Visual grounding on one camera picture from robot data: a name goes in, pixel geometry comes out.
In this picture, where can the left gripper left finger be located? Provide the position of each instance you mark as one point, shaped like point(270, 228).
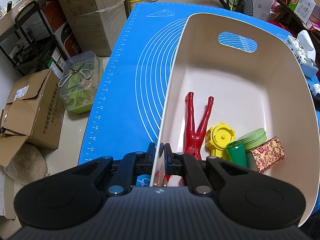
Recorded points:
point(133, 170)

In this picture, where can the white tissue box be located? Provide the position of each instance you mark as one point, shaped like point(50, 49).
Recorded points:
point(304, 51)

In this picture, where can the beige plastic storage bin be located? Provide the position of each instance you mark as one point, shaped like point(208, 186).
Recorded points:
point(256, 82)

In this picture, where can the white pill bottle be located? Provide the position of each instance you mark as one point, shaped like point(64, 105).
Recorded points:
point(315, 90)

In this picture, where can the clear lidded green container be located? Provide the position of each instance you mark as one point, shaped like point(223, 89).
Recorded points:
point(80, 81)

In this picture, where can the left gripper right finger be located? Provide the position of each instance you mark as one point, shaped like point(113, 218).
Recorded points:
point(195, 173)

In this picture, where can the torn cardboard box on floor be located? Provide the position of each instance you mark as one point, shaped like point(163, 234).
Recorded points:
point(33, 114)

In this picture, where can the black metal shelf rack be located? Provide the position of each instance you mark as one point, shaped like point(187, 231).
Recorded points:
point(30, 45)

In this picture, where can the floral patterned rectangular box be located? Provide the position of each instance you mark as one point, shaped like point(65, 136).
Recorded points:
point(268, 154)

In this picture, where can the yellow toy with red dial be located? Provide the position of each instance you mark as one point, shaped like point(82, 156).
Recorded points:
point(217, 138)

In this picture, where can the green white product box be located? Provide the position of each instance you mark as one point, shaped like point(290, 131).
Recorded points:
point(302, 8)

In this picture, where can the lower cardboard box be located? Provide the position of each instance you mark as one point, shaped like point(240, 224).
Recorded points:
point(96, 24)

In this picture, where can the green round tin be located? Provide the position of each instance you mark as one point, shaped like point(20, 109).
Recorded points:
point(250, 141)

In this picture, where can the red silver ultraman figure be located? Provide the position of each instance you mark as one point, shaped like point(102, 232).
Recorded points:
point(193, 139)

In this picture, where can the blue silicone baking mat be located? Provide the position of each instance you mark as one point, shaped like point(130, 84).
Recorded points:
point(127, 111)

